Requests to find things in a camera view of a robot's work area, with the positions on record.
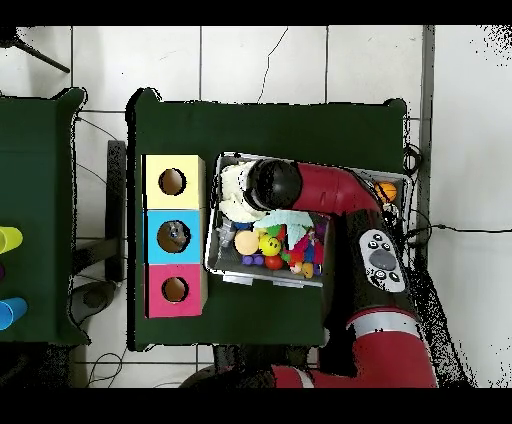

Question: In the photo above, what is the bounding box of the mint green waffle cloth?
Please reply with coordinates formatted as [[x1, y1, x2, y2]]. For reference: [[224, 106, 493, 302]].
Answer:
[[253, 209, 316, 250]]

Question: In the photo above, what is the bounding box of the crushed clear plastic bottle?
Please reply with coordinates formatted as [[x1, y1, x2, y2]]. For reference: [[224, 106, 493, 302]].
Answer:
[[166, 221, 189, 247]]

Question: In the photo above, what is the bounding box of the wooden box with three holes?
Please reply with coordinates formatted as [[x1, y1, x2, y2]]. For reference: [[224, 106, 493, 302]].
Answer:
[[142, 154, 208, 319]]

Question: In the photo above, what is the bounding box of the cream yellow waffle cloth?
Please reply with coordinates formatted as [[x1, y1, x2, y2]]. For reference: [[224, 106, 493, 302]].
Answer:
[[218, 160, 268, 224]]

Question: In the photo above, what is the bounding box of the orange round foam ball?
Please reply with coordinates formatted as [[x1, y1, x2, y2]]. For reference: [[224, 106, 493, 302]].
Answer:
[[233, 230, 261, 257]]

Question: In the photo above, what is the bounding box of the yellow smiley ball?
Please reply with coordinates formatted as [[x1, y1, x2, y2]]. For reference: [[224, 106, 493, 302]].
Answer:
[[258, 234, 282, 258]]

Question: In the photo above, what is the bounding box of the colourful spiky caterpillar toy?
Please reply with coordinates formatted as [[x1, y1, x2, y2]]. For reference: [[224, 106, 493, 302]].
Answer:
[[280, 229, 326, 265]]

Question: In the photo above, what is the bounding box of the small tan plush animal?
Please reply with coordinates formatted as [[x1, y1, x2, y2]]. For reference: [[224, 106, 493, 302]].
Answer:
[[289, 261, 315, 280]]

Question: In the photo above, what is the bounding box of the dark green table cloth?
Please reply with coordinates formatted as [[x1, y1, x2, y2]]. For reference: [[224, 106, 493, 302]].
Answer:
[[125, 87, 408, 353]]

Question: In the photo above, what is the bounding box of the orange toy basketball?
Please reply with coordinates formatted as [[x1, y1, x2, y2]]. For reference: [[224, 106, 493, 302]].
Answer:
[[374, 181, 398, 204]]

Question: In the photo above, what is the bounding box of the green cloth side table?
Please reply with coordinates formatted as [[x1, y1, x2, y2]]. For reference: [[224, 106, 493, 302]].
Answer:
[[0, 87, 91, 347]]

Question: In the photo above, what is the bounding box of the yellow plastic cup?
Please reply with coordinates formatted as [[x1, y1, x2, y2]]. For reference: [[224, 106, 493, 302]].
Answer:
[[0, 225, 24, 255]]

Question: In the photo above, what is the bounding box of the blue plastic cup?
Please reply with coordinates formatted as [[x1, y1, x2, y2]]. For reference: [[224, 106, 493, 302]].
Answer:
[[0, 296, 29, 332]]

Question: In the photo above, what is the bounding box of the black tripod leg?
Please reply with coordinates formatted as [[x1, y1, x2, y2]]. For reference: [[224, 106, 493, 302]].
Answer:
[[0, 26, 72, 75]]

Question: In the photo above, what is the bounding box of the silver wire mesh bin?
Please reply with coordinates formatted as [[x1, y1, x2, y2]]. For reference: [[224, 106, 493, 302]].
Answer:
[[204, 150, 414, 289]]

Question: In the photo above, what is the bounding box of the coiled black cable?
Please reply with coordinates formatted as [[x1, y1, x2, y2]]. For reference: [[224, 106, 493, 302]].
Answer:
[[401, 143, 424, 177]]

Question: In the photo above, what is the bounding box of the black cable with plug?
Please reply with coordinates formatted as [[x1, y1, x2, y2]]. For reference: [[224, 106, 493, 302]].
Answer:
[[405, 217, 512, 249]]

